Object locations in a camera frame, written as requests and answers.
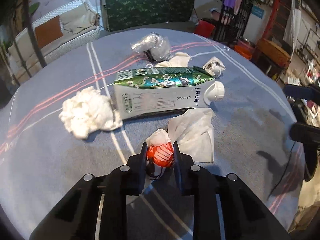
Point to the green patterned counter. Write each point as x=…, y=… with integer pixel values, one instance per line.
x=147, y=10

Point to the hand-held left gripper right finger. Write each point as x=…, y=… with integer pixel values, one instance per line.
x=177, y=160

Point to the green white milk carton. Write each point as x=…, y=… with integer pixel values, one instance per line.
x=160, y=97

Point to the white wicker swing sofa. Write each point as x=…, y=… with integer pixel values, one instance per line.
x=75, y=40

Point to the pink basin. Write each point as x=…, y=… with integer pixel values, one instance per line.
x=247, y=41

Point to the clear plastic bag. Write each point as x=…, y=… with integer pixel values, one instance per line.
x=155, y=46

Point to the white tissue ball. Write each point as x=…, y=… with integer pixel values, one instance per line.
x=213, y=66

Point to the beige cushion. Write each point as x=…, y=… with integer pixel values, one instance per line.
x=77, y=20

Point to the chrome stool base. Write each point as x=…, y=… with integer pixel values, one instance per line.
x=265, y=66

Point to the red white wrapper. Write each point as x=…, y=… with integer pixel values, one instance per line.
x=160, y=155

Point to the red ladder shelf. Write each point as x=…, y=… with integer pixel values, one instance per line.
x=275, y=5

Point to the orange cushion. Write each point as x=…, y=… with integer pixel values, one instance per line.
x=48, y=32

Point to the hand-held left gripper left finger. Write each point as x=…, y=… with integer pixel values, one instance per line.
x=143, y=160

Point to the black metal rack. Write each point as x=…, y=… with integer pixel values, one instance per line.
x=235, y=27

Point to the blue wall sign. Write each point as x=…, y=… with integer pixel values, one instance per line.
x=257, y=11

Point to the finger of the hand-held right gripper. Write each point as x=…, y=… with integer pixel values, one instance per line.
x=302, y=91
x=307, y=132

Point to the white banner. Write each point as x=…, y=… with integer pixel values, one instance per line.
x=296, y=22

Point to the large white tissue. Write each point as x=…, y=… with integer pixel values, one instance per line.
x=87, y=112

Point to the patterned stool cushion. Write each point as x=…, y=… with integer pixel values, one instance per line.
x=273, y=51

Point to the cosmetics display table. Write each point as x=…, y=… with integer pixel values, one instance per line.
x=310, y=62

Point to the pink towel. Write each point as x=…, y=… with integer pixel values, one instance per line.
x=238, y=2

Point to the red bin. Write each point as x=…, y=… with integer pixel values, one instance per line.
x=203, y=28

